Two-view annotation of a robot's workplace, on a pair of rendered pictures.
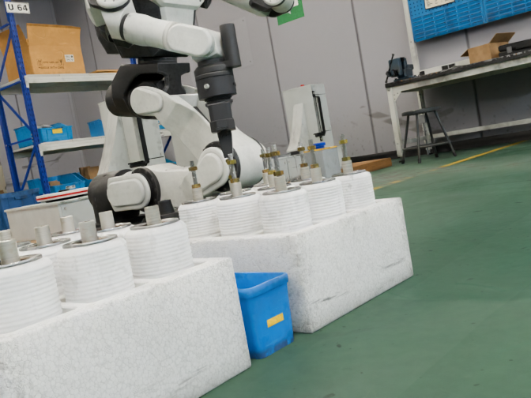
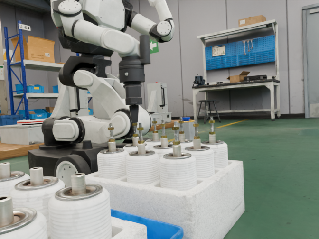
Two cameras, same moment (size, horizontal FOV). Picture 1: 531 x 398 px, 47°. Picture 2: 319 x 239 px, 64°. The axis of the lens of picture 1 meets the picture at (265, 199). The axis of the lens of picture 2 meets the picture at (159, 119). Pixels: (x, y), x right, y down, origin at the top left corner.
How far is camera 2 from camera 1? 52 cm
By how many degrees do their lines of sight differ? 7
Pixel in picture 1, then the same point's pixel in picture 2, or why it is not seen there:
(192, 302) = not seen: outside the picture
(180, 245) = (102, 218)
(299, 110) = (154, 93)
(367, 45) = (185, 68)
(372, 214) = (230, 174)
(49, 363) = not seen: outside the picture
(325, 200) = (203, 163)
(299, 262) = (191, 218)
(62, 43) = (44, 47)
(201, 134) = (114, 103)
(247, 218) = (148, 171)
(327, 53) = (166, 69)
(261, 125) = not seen: hidden behind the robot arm
